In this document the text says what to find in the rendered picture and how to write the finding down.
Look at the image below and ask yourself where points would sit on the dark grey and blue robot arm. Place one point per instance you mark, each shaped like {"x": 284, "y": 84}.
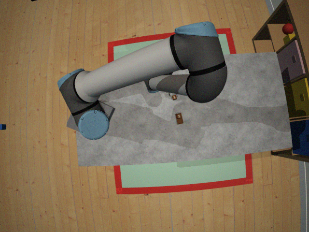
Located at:
{"x": 195, "y": 47}

